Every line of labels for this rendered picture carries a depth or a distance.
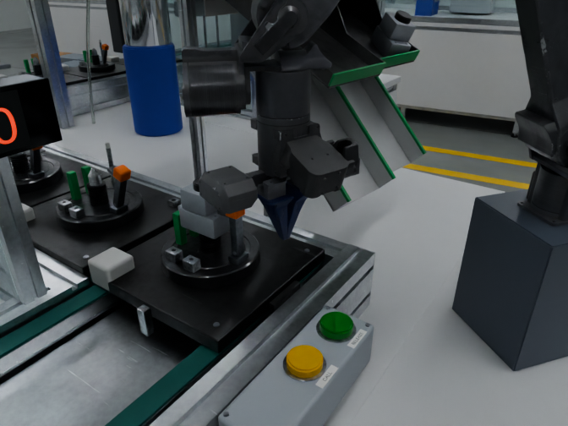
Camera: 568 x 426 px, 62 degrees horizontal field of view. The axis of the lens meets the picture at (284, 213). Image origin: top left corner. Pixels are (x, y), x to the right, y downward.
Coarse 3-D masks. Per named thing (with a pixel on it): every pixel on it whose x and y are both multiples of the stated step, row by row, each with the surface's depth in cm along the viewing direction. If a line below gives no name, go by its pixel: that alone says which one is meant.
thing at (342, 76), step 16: (240, 0) 76; (336, 16) 79; (320, 32) 81; (336, 32) 80; (288, 48) 72; (320, 48) 77; (336, 48) 79; (352, 48) 79; (336, 64) 75; (352, 64) 77; (368, 64) 78; (384, 64) 76; (320, 80) 70; (336, 80) 69; (352, 80) 73
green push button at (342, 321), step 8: (336, 312) 58; (320, 320) 57; (328, 320) 56; (336, 320) 56; (344, 320) 56; (320, 328) 56; (328, 328) 55; (336, 328) 55; (344, 328) 55; (352, 328) 56; (328, 336) 55; (336, 336) 55; (344, 336) 55
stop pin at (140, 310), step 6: (144, 306) 60; (138, 312) 59; (144, 312) 59; (150, 312) 60; (144, 318) 59; (150, 318) 60; (144, 324) 60; (150, 324) 60; (144, 330) 60; (150, 330) 61
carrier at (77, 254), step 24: (72, 192) 80; (96, 192) 78; (144, 192) 89; (48, 216) 80; (72, 216) 75; (96, 216) 76; (120, 216) 76; (144, 216) 80; (168, 216) 80; (48, 240) 73; (72, 240) 73; (96, 240) 73; (120, 240) 73; (144, 240) 75; (72, 264) 68
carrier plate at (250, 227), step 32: (160, 256) 69; (288, 256) 69; (320, 256) 70; (128, 288) 62; (160, 288) 62; (192, 288) 62; (224, 288) 62; (256, 288) 62; (160, 320) 60; (192, 320) 57; (224, 320) 57
